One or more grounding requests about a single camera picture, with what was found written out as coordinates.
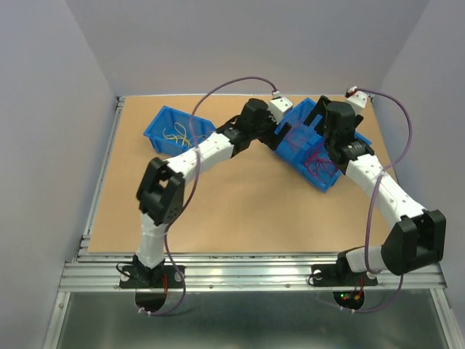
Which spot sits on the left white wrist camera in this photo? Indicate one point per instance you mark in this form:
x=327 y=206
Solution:
x=279 y=107

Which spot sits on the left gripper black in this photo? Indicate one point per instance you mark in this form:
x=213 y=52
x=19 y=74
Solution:
x=277 y=139

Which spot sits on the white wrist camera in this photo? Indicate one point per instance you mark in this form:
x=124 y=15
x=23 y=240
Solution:
x=357 y=99
x=279 y=107

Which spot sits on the large divided blue bin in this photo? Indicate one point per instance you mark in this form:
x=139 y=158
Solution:
x=303 y=149

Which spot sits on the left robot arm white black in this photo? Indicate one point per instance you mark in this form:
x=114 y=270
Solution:
x=162 y=189

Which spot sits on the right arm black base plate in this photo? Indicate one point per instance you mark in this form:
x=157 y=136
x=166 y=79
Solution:
x=329 y=275

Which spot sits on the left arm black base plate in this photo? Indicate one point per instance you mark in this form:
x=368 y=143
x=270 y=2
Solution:
x=164 y=276

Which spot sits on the aluminium frame rails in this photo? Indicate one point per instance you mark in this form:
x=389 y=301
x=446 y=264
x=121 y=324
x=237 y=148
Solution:
x=253 y=234

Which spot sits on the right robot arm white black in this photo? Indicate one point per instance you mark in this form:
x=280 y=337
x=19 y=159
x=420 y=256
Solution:
x=417 y=235

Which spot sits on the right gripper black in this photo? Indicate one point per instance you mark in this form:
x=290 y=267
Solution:
x=320 y=108

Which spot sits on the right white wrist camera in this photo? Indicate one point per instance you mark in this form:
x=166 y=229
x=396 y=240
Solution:
x=357 y=99

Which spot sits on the small blue bin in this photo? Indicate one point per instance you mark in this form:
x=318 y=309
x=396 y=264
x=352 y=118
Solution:
x=169 y=132

